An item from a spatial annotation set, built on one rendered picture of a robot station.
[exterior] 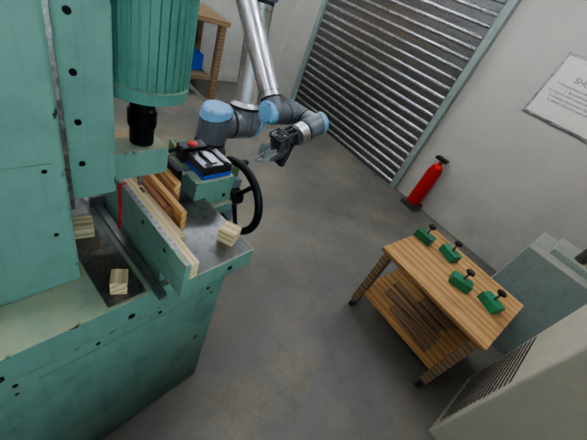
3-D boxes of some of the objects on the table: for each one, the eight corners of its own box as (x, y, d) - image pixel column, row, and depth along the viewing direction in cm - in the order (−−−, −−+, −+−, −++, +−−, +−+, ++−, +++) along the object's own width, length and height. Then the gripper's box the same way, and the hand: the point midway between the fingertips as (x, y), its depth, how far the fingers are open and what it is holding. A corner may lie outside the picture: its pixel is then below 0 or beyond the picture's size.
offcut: (238, 237, 83) (242, 227, 81) (231, 247, 79) (234, 237, 77) (224, 230, 83) (227, 219, 81) (216, 239, 79) (218, 229, 77)
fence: (189, 279, 68) (191, 264, 65) (182, 283, 67) (184, 266, 63) (79, 139, 91) (77, 121, 88) (72, 139, 90) (70, 122, 87)
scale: (178, 248, 66) (178, 248, 66) (173, 250, 65) (173, 250, 65) (84, 131, 86) (84, 130, 86) (79, 131, 85) (79, 131, 85)
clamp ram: (197, 192, 90) (202, 167, 85) (174, 198, 85) (177, 171, 80) (181, 175, 94) (184, 149, 88) (157, 180, 89) (160, 153, 83)
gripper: (288, 120, 125) (247, 140, 115) (304, 131, 121) (262, 154, 111) (287, 137, 131) (248, 158, 122) (301, 148, 128) (262, 170, 118)
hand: (258, 160), depth 120 cm, fingers closed
